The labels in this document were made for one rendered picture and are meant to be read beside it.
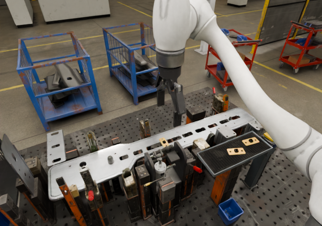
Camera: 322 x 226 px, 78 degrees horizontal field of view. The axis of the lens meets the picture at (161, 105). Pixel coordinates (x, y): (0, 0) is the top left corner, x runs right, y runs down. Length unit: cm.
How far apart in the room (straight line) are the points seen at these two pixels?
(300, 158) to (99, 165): 95
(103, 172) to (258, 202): 98
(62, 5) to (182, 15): 820
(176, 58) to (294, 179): 136
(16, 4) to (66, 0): 152
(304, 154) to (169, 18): 50
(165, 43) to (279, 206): 127
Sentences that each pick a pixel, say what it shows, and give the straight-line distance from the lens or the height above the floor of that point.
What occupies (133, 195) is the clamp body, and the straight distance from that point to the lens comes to 112.
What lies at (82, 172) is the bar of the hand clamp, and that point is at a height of 120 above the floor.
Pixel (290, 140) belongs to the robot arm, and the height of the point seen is 155.
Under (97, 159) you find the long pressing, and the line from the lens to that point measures 125.
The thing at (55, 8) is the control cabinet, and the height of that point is 50.
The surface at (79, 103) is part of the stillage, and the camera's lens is 326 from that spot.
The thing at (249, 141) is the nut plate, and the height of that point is 117.
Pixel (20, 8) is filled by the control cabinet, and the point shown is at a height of 59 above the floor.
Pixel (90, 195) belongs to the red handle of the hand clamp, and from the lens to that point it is 95.
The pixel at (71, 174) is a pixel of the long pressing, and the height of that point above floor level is 100.
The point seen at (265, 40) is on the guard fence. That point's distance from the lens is 593.
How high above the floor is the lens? 194
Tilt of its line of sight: 37 degrees down
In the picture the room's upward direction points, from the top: straight up
